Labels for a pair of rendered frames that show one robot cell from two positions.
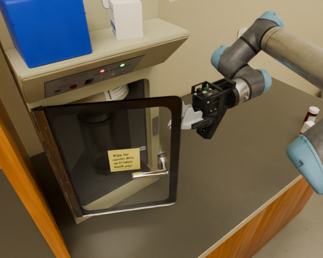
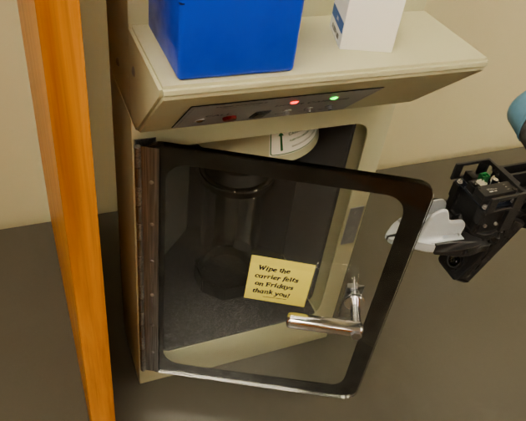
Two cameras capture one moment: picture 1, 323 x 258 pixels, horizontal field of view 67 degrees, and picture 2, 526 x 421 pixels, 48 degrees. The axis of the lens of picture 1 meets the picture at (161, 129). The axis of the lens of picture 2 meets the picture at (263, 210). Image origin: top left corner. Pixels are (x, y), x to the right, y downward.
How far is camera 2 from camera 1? 0.11 m
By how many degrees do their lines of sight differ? 6
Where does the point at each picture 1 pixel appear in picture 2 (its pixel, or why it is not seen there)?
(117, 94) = (296, 144)
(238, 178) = (502, 382)
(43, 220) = (98, 358)
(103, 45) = (313, 56)
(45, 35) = (225, 27)
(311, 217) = not seen: outside the picture
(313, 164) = not seen: outside the picture
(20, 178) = (90, 270)
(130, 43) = (366, 63)
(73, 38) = (268, 40)
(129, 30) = (370, 36)
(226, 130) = (499, 268)
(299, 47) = not seen: outside the picture
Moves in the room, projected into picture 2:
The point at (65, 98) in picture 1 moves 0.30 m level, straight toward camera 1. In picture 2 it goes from (200, 133) to (247, 373)
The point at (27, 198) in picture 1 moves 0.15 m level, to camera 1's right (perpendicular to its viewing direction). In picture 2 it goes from (88, 308) to (225, 347)
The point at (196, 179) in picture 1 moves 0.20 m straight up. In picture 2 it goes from (406, 358) to (443, 277)
